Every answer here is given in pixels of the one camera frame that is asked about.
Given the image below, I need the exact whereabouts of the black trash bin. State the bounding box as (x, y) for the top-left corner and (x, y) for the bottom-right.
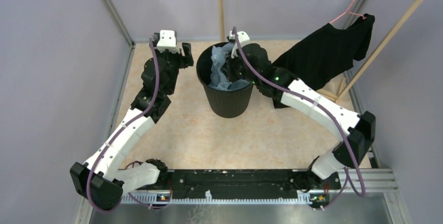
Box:
(196, 42), (253, 119)

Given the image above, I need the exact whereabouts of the pink clothes hanger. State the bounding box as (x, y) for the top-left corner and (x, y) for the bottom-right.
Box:
(329, 0), (366, 25)

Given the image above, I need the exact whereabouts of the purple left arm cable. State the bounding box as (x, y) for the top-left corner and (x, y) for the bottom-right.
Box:
(86, 37), (170, 214)

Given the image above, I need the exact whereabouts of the aluminium frame rail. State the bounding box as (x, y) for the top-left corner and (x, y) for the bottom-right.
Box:
(120, 169), (398, 209)

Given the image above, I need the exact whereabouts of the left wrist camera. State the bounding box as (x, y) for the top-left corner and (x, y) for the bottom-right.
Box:
(156, 30), (179, 53)

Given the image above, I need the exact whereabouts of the black t-shirt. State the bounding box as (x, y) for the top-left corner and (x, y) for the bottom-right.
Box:
(273, 14), (375, 90)

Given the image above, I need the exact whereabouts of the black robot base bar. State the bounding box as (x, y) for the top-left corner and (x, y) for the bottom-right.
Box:
(141, 169), (341, 200)

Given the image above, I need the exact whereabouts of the wooden clothes rack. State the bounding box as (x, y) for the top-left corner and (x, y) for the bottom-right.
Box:
(225, 0), (423, 102)

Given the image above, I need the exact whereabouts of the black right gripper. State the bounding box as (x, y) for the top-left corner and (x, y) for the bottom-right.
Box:
(220, 48), (260, 86)

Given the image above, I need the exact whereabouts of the blue plastic trash bag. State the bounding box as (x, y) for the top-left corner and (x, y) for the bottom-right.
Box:
(209, 43), (250, 91)

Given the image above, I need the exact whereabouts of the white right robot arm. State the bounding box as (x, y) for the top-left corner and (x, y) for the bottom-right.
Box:
(222, 43), (376, 188)

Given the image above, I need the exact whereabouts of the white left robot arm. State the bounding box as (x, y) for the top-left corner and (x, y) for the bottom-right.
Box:
(69, 41), (194, 213)

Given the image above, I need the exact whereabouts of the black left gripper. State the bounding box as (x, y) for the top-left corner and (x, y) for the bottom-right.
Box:
(149, 41), (194, 95)

